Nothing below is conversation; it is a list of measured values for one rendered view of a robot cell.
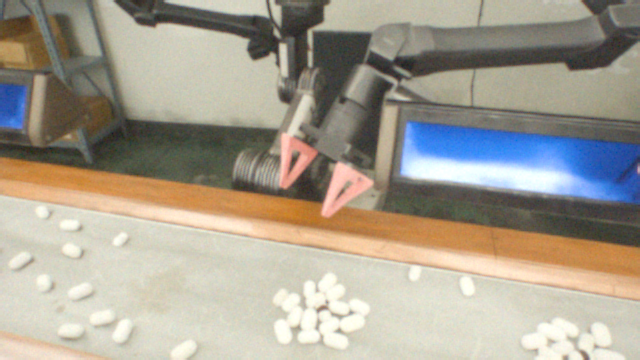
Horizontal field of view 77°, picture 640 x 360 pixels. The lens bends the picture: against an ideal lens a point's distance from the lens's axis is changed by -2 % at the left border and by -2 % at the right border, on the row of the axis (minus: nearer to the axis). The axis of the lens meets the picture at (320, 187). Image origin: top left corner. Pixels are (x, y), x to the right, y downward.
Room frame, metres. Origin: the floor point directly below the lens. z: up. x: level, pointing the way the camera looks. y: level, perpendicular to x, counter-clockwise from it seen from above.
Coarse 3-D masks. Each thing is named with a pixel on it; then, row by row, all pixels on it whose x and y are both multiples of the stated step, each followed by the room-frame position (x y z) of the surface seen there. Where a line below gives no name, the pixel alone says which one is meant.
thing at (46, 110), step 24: (0, 72) 0.43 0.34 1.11; (24, 72) 0.43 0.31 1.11; (48, 72) 0.42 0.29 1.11; (0, 96) 0.42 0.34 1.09; (24, 96) 0.41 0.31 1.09; (48, 96) 0.41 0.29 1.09; (72, 96) 0.44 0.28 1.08; (0, 120) 0.40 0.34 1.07; (24, 120) 0.40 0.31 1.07; (48, 120) 0.40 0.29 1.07; (72, 120) 0.43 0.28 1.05; (24, 144) 0.39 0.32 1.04; (48, 144) 0.39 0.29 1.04
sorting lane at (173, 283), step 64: (0, 256) 0.55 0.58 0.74; (64, 256) 0.55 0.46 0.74; (128, 256) 0.55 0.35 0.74; (192, 256) 0.55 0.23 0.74; (256, 256) 0.55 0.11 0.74; (320, 256) 0.55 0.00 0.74; (0, 320) 0.41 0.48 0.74; (64, 320) 0.41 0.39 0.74; (192, 320) 0.41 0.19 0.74; (256, 320) 0.41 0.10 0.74; (384, 320) 0.41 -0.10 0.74; (448, 320) 0.41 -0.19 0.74; (512, 320) 0.41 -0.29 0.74; (576, 320) 0.41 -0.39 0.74
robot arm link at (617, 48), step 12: (588, 0) 0.75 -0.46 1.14; (600, 0) 0.74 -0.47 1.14; (612, 0) 0.72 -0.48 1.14; (624, 0) 0.71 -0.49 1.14; (636, 0) 0.69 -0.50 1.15; (600, 12) 0.74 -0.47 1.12; (624, 36) 0.64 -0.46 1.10; (636, 36) 0.64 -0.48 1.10; (612, 48) 0.65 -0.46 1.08; (624, 48) 0.65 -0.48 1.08; (600, 60) 0.67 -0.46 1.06; (612, 60) 0.67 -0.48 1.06
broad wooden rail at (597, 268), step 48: (0, 192) 0.75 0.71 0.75; (48, 192) 0.73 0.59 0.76; (96, 192) 0.72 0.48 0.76; (144, 192) 0.72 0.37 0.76; (192, 192) 0.72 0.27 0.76; (240, 192) 0.72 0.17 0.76; (288, 240) 0.59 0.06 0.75; (336, 240) 0.58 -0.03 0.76; (384, 240) 0.57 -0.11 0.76; (432, 240) 0.56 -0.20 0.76; (480, 240) 0.56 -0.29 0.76; (528, 240) 0.56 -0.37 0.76; (576, 240) 0.56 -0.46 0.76; (576, 288) 0.47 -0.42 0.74; (624, 288) 0.46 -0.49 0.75
